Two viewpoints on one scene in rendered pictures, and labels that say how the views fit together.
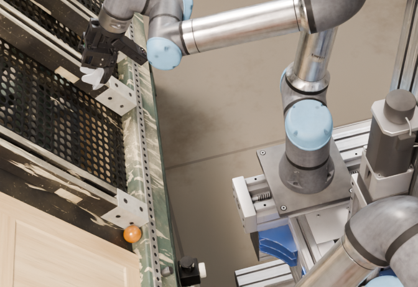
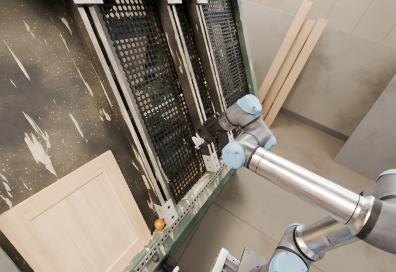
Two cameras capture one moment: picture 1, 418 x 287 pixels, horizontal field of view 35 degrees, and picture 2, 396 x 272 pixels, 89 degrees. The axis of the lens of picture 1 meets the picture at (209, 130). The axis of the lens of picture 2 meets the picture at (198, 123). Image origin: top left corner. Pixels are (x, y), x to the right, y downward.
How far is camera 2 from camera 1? 0.86 m
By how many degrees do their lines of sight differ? 24
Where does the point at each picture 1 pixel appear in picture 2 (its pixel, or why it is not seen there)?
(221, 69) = (261, 186)
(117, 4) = (233, 112)
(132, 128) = (205, 179)
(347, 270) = not seen: outside the picture
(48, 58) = (196, 124)
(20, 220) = (106, 173)
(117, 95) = (211, 161)
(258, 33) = (308, 196)
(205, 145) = (234, 207)
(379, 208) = not seen: outside the picture
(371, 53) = not seen: hidden behind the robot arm
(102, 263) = (128, 226)
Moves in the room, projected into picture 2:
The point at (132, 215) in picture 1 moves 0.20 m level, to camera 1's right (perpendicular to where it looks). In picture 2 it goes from (165, 216) to (197, 246)
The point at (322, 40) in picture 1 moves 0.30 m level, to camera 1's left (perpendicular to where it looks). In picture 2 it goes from (343, 236) to (253, 174)
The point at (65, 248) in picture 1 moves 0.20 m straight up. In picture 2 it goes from (116, 204) to (114, 176)
